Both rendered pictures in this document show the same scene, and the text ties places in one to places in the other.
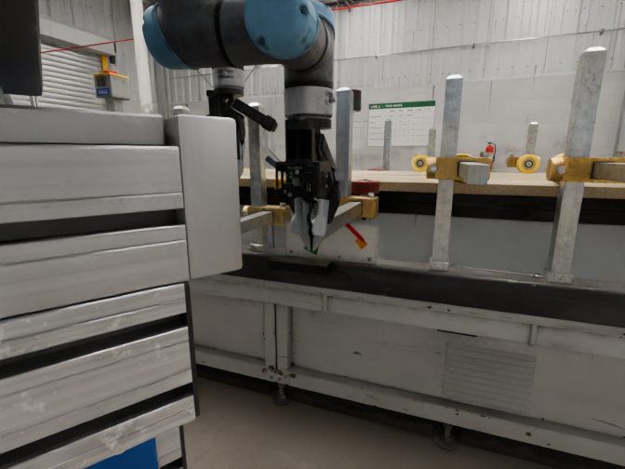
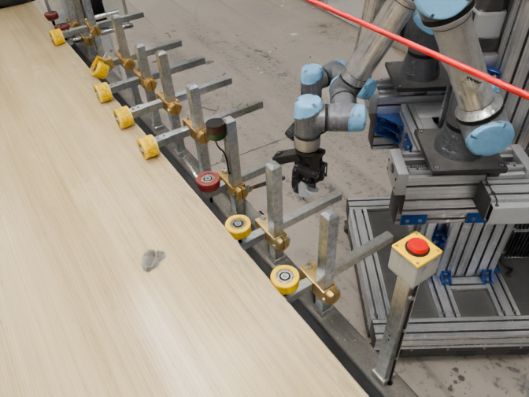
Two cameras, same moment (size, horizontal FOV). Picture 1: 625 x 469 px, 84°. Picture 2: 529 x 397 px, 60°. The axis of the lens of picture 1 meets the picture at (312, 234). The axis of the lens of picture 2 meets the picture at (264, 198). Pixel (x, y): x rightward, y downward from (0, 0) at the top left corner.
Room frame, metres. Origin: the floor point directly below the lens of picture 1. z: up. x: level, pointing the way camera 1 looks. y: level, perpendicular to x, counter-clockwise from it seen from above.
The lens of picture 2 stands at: (1.83, 0.78, 1.92)
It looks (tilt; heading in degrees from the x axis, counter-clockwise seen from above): 42 degrees down; 219
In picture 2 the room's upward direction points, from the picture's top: 3 degrees counter-clockwise
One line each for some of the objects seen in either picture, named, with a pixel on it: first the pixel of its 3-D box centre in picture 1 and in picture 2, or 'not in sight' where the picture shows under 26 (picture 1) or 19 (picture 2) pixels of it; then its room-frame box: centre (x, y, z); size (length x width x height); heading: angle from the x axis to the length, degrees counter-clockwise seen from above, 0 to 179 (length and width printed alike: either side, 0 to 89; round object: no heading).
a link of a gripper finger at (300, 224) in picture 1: (299, 225); not in sight; (0.57, 0.02, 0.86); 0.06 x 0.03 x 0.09; 160
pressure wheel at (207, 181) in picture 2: (364, 199); (209, 189); (0.98, -0.15, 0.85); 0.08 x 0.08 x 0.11
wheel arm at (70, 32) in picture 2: not in sight; (101, 24); (0.34, -1.51, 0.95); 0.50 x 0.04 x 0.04; 160
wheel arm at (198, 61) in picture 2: not in sight; (154, 74); (0.60, -0.80, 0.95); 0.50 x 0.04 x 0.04; 160
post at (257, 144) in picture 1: (259, 192); (275, 223); (1.00, 0.15, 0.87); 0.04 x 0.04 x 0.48; 70
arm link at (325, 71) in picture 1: (308, 49); (312, 81); (0.56, 0.01, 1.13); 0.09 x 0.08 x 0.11; 167
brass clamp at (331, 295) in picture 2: not in sight; (319, 283); (1.08, 0.37, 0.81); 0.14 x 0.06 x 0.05; 70
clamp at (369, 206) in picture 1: (351, 206); (231, 185); (0.91, -0.10, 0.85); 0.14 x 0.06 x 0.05; 70
